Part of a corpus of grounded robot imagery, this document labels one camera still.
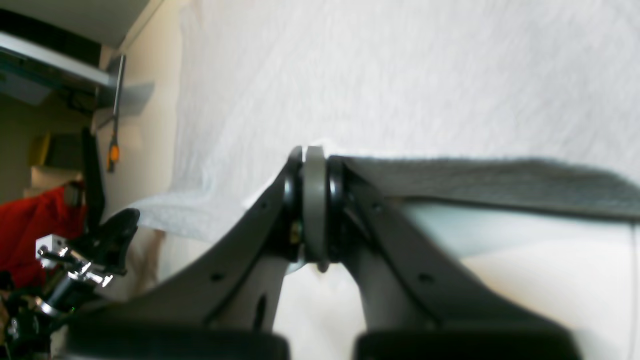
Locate red cloth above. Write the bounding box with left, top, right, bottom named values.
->
left=0, top=186, right=87, bottom=289

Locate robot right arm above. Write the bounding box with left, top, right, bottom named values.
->
left=1, top=208, right=140, bottom=360

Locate grey T-shirt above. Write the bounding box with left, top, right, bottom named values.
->
left=133, top=0, right=639, bottom=243

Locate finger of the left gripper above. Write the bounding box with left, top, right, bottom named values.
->
left=65, top=146, right=303, bottom=360

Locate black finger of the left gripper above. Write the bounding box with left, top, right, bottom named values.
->
left=326, top=156, right=581, bottom=360

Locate orange handled tool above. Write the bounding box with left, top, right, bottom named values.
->
left=106, top=54, right=126, bottom=173

